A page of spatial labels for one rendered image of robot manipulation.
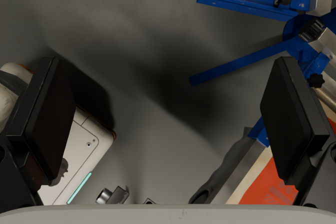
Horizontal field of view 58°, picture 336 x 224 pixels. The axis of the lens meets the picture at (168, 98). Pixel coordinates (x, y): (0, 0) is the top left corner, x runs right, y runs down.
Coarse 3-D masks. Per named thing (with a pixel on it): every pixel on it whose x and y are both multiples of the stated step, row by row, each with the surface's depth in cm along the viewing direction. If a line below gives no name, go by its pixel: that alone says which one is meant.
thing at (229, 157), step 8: (248, 128) 120; (240, 144) 116; (232, 152) 119; (224, 160) 121; (232, 160) 113; (224, 168) 115; (216, 176) 116; (208, 184) 118; (216, 184) 110; (200, 192) 114; (208, 192) 108; (192, 200) 115; (200, 200) 112
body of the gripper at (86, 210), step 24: (0, 216) 7; (24, 216) 7; (48, 216) 7; (72, 216) 7; (96, 216) 7; (120, 216) 7; (144, 216) 7; (168, 216) 7; (192, 216) 7; (216, 216) 7; (240, 216) 7; (264, 216) 7; (288, 216) 7; (312, 216) 7
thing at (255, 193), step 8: (272, 160) 94; (264, 168) 93; (272, 168) 94; (264, 176) 93; (272, 176) 94; (256, 184) 93; (264, 184) 93; (248, 192) 92; (256, 192) 92; (264, 192) 93; (240, 200) 91; (248, 200) 92; (256, 200) 92
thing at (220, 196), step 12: (324, 72) 94; (324, 84) 94; (252, 144) 89; (240, 156) 90; (252, 156) 89; (240, 168) 88; (228, 180) 87; (240, 180) 88; (216, 192) 87; (228, 192) 87
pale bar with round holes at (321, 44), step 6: (324, 30) 89; (330, 30) 89; (318, 36) 89; (324, 36) 89; (330, 36) 89; (312, 42) 91; (318, 42) 89; (324, 42) 89; (330, 42) 89; (318, 48) 92; (324, 48) 90; (330, 48) 89; (324, 54) 92; (330, 54) 90; (330, 60) 93
